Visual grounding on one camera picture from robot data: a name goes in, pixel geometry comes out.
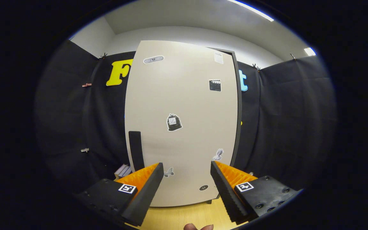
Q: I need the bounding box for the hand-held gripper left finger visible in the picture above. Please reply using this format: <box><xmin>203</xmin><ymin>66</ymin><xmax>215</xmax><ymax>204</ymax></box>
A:
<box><xmin>75</xmin><ymin>162</ymin><xmax>165</xmax><ymax>226</ymax></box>

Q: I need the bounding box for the white book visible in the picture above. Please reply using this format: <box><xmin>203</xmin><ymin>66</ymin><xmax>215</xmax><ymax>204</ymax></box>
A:
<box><xmin>114</xmin><ymin>164</ymin><xmax>128</xmax><ymax>179</ymax></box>

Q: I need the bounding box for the black backdrop cloth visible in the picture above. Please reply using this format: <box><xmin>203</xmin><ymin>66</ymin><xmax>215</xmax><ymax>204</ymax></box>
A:
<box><xmin>35</xmin><ymin>40</ymin><xmax>337</xmax><ymax>198</ymax></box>

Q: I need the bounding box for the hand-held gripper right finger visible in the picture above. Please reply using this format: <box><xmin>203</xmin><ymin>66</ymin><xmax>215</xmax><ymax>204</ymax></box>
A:
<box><xmin>210</xmin><ymin>161</ymin><xmax>303</xmax><ymax>224</ymax></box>

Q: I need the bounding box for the beige shoe cabinet door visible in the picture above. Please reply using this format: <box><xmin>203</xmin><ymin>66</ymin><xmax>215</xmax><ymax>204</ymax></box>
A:
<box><xmin>124</xmin><ymin>40</ymin><xmax>239</xmax><ymax>207</ymax></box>

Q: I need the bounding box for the black door handle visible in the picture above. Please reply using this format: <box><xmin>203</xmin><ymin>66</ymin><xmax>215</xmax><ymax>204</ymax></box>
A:
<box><xmin>128</xmin><ymin>131</ymin><xmax>145</xmax><ymax>172</ymax></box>

